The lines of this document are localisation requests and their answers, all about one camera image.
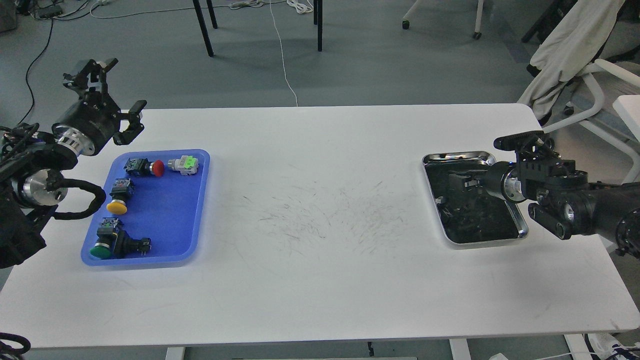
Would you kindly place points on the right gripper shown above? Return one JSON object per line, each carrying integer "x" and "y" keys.
{"x": 458, "y": 209}

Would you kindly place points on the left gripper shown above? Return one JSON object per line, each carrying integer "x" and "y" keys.
{"x": 87, "y": 126}

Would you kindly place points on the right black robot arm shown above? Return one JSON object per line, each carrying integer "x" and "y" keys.
{"x": 563, "y": 201}

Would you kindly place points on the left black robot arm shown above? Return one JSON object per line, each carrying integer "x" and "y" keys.
{"x": 33, "y": 189}

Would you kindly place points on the steel tray with black mat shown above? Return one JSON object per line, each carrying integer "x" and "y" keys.
{"x": 500, "y": 221}

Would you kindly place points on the blue plastic tray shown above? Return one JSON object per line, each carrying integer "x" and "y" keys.
{"x": 166, "y": 209}

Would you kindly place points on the white office chair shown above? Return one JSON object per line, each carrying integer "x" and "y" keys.
{"x": 605, "y": 100}

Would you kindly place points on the beige cloth on chair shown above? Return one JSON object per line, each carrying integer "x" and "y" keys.
{"x": 570, "y": 47}

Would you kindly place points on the red push button switch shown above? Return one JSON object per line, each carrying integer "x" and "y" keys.
{"x": 142, "y": 167}

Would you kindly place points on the yellow push button switch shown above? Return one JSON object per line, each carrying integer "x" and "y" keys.
{"x": 121, "y": 192}

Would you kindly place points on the green and grey switch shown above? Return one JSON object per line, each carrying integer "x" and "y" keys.
{"x": 186, "y": 165}

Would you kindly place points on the black selector switch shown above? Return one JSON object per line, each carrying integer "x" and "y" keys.
{"x": 126, "y": 245}

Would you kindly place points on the green push button switch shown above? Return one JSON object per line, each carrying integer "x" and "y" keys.
{"x": 107, "y": 233}

